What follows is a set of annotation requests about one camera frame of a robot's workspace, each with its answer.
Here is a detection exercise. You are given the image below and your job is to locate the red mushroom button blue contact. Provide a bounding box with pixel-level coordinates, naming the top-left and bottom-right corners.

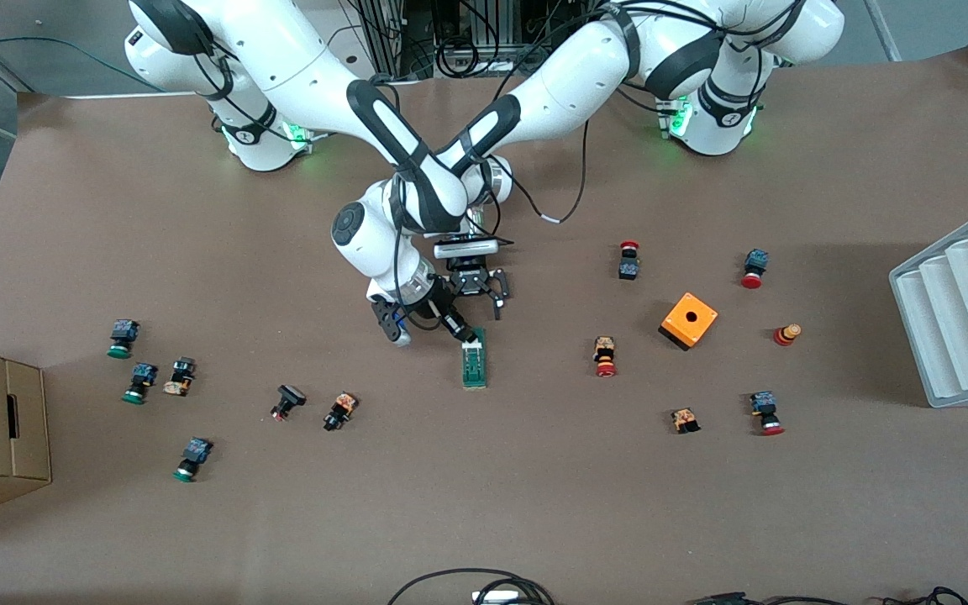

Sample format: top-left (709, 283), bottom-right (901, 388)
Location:
top-left (740, 249), bottom-right (770, 290)
top-left (749, 391), bottom-right (786, 437)

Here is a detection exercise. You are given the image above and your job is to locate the orange button enclosure box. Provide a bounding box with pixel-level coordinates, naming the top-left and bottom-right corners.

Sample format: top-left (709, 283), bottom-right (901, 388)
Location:
top-left (659, 292), bottom-right (719, 351)

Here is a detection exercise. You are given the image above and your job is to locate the black cable loop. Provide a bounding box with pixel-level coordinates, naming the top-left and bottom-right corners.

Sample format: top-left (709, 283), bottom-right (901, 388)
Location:
top-left (387, 569), bottom-right (556, 605)

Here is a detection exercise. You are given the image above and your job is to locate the green mushroom push button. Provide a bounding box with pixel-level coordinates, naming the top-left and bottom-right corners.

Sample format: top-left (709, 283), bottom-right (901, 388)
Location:
top-left (171, 437), bottom-right (214, 484)
top-left (121, 362), bottom-right (159, 406)
top-left (107, 318), bottom-right (141, 360)

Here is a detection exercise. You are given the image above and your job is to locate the white ribbed plastic tray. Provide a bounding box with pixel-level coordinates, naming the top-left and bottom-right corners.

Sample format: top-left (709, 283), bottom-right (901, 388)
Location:
top-left (888, 200), bottom-right (968, 409)

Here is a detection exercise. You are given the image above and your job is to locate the green load switch white handle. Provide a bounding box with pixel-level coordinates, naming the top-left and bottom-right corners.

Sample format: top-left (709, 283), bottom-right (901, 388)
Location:
top-left (460, 326), bottom-right (489, 390)

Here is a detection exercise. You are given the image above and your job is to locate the thin green cable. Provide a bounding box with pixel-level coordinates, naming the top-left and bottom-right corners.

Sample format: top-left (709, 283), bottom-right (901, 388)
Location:
top-left (0, 35), bottom-right (157, 92)

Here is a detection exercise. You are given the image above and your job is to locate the aluminium rack with cables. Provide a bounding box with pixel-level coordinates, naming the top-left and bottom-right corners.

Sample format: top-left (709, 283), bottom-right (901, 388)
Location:
top-left (350, 0), bottom-right (594, 81)

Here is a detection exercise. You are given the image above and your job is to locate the black cable with white tag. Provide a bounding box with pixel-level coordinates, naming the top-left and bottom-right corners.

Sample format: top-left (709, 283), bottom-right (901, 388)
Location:
top-left (501, 118), bottom-right (591, 226)

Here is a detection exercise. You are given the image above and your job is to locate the black rectangular button red contact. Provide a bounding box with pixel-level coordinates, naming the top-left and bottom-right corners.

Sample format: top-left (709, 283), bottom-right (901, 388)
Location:
top-left (271, 384), bottom-right (308, 423)

